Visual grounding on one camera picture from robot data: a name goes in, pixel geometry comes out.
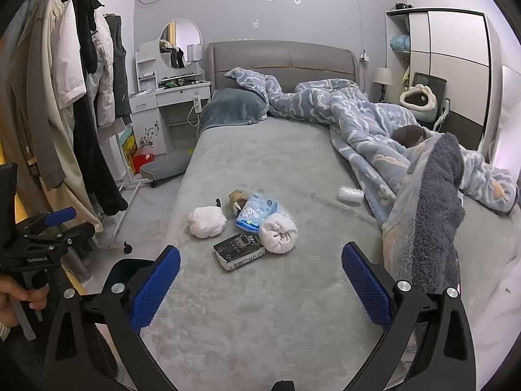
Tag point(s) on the grey cat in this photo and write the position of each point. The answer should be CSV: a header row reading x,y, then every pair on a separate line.
x,y
409,135

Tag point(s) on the black book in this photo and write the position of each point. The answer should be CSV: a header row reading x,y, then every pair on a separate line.
x,y
238,252

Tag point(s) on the black long garment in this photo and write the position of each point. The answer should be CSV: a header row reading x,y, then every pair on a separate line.
x,y
95,171

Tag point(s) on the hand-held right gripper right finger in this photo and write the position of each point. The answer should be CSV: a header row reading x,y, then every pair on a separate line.
x,y
366,289

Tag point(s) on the grey cushioned wheeled stool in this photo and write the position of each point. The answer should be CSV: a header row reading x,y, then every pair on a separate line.
x,y
163,167

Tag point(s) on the white wall charger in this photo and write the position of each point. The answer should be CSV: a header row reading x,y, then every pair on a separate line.
x,y
364,55

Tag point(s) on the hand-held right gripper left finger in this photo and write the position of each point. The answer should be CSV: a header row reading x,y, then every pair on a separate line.
x,y
156,289

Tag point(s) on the white-shade bedside lamp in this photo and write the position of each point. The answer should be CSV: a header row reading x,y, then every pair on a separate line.
x,y
382,77

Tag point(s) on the blue cloud-patterned blanket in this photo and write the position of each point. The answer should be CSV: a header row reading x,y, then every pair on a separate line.
x,y
358,118

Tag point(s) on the black chair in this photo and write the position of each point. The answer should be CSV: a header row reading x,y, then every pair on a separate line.
x,y
427,79

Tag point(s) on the white and black wardrobe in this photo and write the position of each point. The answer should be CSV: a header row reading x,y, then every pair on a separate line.
x,y
447,49

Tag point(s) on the white puffer jacket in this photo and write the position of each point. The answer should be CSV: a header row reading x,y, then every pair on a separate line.
x,y
104,77

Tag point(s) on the person's left hand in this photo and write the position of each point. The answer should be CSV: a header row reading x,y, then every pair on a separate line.
x,y
16,299

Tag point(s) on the white dressing table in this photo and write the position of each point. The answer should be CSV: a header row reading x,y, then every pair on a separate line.
x,y
175,93

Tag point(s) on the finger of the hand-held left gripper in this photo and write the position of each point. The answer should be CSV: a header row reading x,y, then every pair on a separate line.
x,y
61,216
65,236

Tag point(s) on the blue-grey pillow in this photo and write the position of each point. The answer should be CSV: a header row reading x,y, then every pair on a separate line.
x,y
232,108

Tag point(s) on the dark grey knit vest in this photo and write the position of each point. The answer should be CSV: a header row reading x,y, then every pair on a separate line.
x,y
121,73

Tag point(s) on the oval mirror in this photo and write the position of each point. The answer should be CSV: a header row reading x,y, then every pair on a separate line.
x,y
181,42

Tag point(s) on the white and mint cat bed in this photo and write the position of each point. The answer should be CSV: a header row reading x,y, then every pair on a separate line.
x,y
419,99

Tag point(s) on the white sock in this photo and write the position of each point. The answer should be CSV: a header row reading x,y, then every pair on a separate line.
x,y
279,234

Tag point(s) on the white bubble wrap piece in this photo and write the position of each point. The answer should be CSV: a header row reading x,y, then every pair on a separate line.
x,y
350,195

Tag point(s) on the beige coat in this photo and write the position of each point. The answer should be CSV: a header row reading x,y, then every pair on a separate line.
x,y
24,110

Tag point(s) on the white power strip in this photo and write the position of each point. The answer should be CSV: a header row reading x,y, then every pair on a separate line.
x,y
197,102

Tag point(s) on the small silver table lamp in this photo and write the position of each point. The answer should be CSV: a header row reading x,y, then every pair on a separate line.
x,y
194,53

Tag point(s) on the light blue bag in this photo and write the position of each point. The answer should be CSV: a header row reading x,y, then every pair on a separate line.
x,y
400,42

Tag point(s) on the red bag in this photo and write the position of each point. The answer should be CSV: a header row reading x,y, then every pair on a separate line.
x,y
143,163

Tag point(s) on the grey bed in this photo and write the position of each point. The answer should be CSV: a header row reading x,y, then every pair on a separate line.
x,y
285,313

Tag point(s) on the yellow-green toy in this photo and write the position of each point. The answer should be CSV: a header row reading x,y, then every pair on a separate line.
x,y
405,76

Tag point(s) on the cream garment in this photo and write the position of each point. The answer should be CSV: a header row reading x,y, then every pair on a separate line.
x,y
61,138

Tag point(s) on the grey fleece blanket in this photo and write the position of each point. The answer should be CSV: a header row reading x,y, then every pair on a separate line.
x,y
439,211

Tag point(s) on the blue tissue packet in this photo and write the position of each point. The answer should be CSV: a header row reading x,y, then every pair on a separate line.
x,y
256,211

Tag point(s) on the yellow picture book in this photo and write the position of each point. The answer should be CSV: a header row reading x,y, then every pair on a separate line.
x,y
128,150

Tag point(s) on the white shirt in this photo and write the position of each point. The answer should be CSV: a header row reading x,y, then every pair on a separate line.
x,y
69,65

